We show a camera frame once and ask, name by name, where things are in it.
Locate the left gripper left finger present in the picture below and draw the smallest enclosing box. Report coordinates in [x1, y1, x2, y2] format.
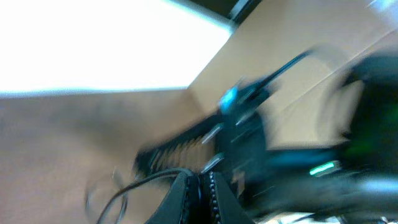
[145, 173, 199, 224]

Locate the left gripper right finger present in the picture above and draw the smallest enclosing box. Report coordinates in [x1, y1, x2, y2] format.
[201, 172, 254, 224]

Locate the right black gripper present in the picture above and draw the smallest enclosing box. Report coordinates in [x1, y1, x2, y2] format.
[134, 111, 266, 199]

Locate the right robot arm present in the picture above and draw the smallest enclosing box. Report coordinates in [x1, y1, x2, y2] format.
[134, 52, 397, 223]

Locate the wooden side panel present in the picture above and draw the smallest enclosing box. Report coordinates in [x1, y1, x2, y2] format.
[189, 0, 397, 146]

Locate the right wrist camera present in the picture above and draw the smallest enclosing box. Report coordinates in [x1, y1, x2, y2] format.
[217, 79, 273, 115]

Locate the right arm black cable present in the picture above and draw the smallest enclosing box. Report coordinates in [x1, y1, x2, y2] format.
[257, 46, 318, 90]

